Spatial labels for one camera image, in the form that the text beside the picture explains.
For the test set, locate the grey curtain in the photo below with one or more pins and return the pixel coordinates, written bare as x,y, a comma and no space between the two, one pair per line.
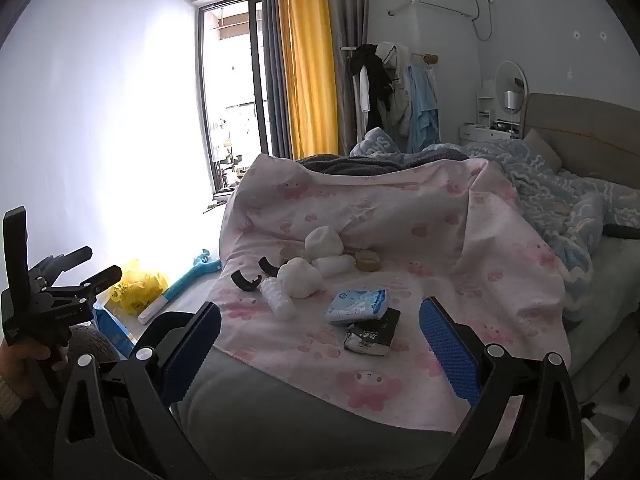
274,70
347,15

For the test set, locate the round white mirror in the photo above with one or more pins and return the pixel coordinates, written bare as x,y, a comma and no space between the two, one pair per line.
505,77

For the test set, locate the blue pet food bag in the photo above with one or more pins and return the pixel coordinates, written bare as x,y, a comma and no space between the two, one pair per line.
112,330

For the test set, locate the balcony glass door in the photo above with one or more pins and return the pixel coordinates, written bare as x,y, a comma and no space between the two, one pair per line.
230,85

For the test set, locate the teal dinosaur grabber toy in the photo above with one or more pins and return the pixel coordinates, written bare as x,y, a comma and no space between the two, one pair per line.
185,282

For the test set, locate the pink printed bed sheet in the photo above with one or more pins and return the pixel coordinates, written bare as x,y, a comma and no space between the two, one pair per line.
400,200

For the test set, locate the dark grey blanket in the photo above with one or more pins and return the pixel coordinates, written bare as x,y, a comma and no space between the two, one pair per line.
340,162

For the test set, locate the blue tissue packet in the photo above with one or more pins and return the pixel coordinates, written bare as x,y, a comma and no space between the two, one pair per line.
356,305

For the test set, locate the beige pillow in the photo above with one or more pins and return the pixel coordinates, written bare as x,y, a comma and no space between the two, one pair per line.
542,150

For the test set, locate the beige padded headboard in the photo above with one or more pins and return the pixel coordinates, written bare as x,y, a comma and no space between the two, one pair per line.
590,125

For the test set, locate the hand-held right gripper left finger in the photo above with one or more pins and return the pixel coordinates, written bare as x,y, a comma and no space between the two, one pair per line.
192,355

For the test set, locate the person's grey fleece clothing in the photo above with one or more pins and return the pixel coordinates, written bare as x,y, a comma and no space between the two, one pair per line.
92,342

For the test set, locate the black hanging garment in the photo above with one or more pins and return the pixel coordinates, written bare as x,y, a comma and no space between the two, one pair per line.
372,72

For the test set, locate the person's left hand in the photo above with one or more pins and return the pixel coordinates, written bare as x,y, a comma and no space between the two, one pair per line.
22,365

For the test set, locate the black curved plastic piece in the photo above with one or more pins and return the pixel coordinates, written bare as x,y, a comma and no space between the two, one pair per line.
242,285
267,267

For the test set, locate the yellow curtain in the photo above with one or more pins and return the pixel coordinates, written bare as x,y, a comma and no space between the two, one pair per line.
307,70

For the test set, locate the brown tape roll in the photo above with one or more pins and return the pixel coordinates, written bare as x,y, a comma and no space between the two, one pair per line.
366,261

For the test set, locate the white hanging garment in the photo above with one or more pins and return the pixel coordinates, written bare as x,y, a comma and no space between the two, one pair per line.
400,95

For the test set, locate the black and white packet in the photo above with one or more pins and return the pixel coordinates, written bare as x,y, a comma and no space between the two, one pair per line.
372,332

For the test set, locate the blue patterned blanket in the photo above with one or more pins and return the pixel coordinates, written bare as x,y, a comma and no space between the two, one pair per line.
545,195

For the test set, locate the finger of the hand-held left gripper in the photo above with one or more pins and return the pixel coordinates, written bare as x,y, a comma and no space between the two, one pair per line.
95,280
75,255

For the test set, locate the light blue hanging garment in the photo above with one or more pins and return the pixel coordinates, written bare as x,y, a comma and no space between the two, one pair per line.
425,105

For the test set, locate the yellow plastic bag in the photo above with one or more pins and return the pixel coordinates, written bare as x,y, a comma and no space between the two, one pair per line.
135,292

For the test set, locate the white clothes rack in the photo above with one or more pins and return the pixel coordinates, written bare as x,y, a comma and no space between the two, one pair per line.
417,55

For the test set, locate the white dresser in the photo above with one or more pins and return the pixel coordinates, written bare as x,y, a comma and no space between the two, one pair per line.
487,133

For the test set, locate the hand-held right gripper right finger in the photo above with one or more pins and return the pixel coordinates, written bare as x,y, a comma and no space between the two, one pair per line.
450,350

